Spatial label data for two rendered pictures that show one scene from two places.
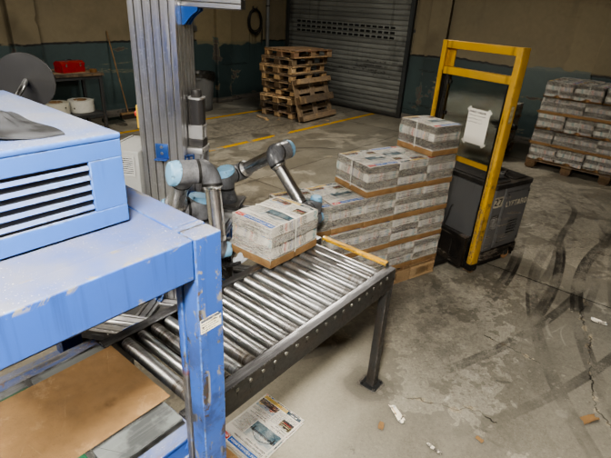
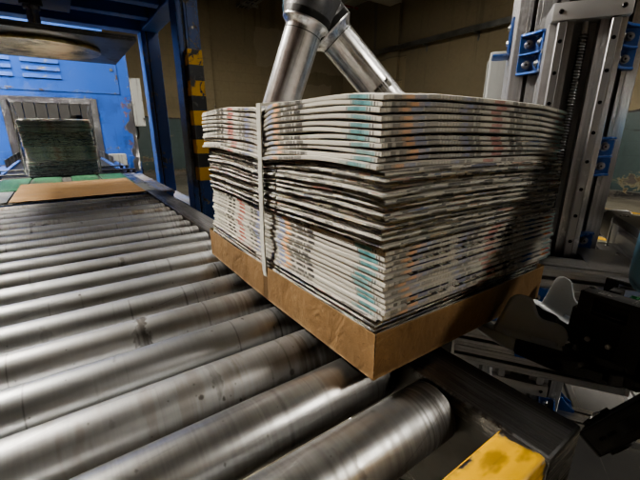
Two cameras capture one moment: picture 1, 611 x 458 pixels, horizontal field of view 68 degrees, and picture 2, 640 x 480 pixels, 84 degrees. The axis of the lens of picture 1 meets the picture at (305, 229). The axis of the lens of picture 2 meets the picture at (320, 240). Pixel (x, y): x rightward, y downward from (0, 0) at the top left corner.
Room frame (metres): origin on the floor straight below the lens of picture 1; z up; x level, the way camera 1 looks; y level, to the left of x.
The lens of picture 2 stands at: (2.31, -0.31, 1.00)
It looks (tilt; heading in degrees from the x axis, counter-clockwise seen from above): 17 degrees down; 107
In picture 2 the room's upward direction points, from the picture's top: straight up
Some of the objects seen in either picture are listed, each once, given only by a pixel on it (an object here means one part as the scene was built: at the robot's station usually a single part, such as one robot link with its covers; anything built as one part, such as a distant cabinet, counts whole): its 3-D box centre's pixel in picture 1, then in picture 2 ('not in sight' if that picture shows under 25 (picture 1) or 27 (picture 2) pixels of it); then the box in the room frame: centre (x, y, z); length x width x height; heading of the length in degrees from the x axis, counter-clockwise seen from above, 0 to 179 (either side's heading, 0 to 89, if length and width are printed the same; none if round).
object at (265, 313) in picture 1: (259, 310); (82, 254); (1.68, 0.18, 0.77); 0.47 x 0.05 x 0.05; 52
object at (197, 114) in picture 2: not in sight; (198, 118); (1.48, 0.89, 1.05); 0.05 x 0.05 x 0.45; 52
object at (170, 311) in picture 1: (233, 289); (222, 256); (1.89, 0.34, 0.74); 1.34 x 0.05 x 0.12; 142
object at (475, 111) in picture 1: (469, 118); not in sight; (3.80, -1.29, 1.28); 0.57 x 0.01 x 0.65; 34
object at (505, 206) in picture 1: (475, 209); not in sight; (4.00, -1.58, 0.40); 0.69 x 0.55 x 0.80; 34
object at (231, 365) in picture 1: (202, 344); (75, 221); (1.42, 0.38, 0.77); 0.47 x 0.05 x 0.05; 52
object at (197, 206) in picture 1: (198, 204); not in sight; (2.34, 0.60, 0.98); 0.13 x 0.12 x 0.14; 116
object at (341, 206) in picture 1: (345, 240); not in sight; (3.15, -0.31, 0.42); 1.17 x 0.39 x 0.83; 124
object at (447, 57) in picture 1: (432, 144); not in sight; (4.07, -1.09, 0.97); 0.09 x 0.09 x 1.75; 34
